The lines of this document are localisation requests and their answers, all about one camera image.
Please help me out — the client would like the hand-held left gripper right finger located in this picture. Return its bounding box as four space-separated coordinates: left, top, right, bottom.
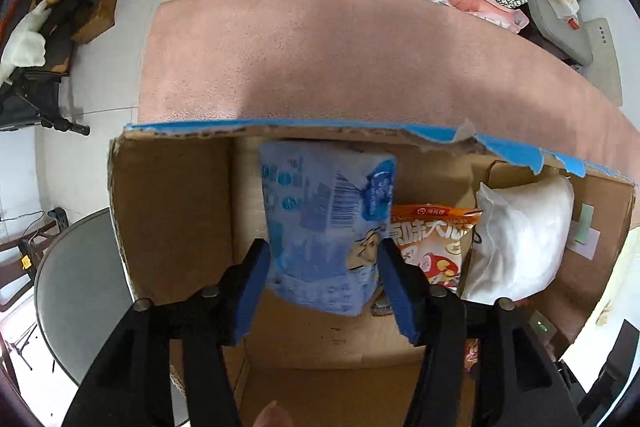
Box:
377 238 584 427

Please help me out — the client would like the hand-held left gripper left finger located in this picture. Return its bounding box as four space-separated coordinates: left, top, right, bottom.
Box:
62 238 271 427

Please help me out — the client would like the blue tissue pack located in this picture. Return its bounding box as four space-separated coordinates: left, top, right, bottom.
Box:
257 141 398 319

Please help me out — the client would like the large cardboard box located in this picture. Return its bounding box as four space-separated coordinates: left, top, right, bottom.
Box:
107 119 639 427

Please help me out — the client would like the white soft pack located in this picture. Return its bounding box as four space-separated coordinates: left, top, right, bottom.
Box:
460 177 576 305

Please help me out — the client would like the person's left hand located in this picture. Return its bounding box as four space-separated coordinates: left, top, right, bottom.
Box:
255 401 292 427

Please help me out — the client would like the orange snack bag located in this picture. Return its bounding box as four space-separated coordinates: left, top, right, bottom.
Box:
387 204 483 297

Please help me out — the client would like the round glass table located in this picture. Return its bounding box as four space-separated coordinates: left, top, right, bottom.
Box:
32 207 191 427

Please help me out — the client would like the dark wooden chair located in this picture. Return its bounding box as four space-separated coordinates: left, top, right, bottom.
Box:
0 207 71 315

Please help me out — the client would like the pink table cover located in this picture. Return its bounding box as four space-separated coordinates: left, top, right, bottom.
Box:
137 0 640 185

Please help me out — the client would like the black folding stand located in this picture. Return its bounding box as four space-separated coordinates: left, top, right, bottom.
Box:
0 67 92 138

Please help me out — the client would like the grey cushion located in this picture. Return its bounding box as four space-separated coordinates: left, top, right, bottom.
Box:
520 0 596 68

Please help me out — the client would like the white router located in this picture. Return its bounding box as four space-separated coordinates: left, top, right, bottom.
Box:
582 17 624 105

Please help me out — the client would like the small brown cardboard box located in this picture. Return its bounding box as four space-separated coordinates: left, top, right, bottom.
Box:
70 0 119 46

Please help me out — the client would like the white cloth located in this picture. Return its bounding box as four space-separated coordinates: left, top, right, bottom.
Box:
0 0 54 84

